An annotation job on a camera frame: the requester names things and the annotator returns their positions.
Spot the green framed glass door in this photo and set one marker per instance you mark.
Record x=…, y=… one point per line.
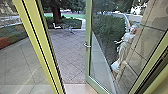
x=88, y=23

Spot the small outdoor metal table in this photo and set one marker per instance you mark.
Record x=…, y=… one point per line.
x=70, y=29

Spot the green outdoor shrub bed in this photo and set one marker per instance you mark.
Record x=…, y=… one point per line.
x=106, y=33

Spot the white outdoor chair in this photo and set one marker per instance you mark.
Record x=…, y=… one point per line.
x=56, y=26

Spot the brown tree trunk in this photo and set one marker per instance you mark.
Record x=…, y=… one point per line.
x=56, y=13

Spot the colourful outdoor seating block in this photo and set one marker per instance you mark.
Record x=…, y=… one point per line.
x=10, y=36

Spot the green framed glass wall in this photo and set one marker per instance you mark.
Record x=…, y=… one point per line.
x=36, y=36

